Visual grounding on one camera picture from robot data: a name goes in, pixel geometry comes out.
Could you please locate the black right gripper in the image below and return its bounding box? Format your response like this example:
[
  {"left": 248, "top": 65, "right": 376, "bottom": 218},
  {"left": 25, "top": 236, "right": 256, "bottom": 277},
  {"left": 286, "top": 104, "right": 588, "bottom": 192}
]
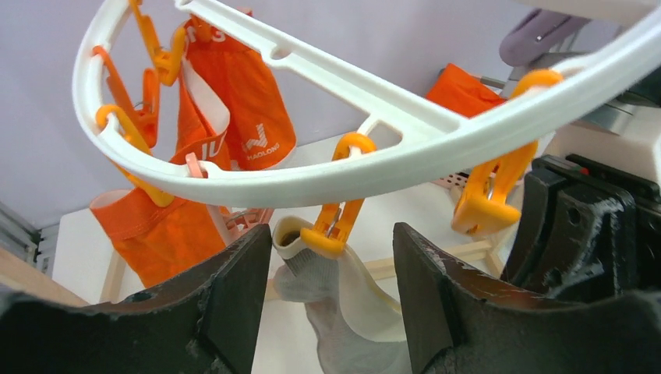
[{"left": 500, "top": 153, "right": 660, "bottom": 302}]

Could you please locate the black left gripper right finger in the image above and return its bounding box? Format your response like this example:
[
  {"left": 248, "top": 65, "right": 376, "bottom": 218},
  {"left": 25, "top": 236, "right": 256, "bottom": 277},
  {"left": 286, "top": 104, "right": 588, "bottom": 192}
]
[{"left": 393, "top": 223, "right": 660, "bottom": 373}]

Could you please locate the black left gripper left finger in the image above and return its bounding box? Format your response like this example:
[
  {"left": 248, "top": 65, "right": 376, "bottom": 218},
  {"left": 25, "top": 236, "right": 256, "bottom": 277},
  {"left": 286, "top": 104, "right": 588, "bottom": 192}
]
[{"left": 1, "top": 224, "right": 272, "bottom": 373}]

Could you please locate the beige grey underwear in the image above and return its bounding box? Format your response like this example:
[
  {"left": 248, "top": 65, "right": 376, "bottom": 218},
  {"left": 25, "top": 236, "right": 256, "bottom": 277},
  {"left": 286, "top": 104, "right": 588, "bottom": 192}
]
[{"left": 273, "top": 216, "right": 412, "bottom": 373}]

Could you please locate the white round clip hanger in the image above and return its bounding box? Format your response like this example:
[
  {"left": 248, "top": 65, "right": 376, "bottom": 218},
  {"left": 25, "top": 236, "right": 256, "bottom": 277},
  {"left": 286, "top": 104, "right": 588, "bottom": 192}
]
[{"left": 72, "top": 1, "right": 660, "bottom": 207}]

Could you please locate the orange underwear on hanger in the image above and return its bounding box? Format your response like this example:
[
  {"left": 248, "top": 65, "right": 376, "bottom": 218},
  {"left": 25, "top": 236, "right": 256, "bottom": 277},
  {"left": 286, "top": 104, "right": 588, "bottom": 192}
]
[{"left": 90, "top": 1, "right": 297, "bottom": 288}]

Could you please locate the yellow clothespin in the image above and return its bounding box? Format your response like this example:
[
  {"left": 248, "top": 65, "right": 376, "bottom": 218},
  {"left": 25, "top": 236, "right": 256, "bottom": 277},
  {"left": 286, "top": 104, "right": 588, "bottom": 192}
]
[
  {"left": 300, "top": 132, "right": 376, "bottom": 259},
  {"left": 451, "top": 69, "right": 565, "bottom": 238}
]

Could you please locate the pink laundry basket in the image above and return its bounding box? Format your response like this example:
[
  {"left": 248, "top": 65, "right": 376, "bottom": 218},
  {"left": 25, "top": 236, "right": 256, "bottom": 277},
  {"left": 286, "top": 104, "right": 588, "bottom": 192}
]
[{"left": 433, "top": 172, "right": 469, "bottom": 189}]

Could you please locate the orange cloth in basket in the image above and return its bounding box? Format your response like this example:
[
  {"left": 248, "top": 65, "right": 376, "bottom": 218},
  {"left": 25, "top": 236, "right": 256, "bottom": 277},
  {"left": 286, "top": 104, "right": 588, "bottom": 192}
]
[{"left": 426, "top": 64, "right": 506, "bottom": 118}]

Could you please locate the wooden rack frame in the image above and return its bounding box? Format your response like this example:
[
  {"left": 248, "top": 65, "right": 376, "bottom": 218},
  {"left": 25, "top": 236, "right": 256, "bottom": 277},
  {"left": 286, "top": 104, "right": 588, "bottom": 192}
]
[{"left": 1, "top": 209, "right": 525, "bottom": 319}]

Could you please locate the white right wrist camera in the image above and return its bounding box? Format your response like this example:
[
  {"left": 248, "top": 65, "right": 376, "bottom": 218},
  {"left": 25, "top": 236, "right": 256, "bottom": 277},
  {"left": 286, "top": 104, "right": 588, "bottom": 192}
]
[{"left": 544, "top": 68, "right": 660, "bottom": 183}]

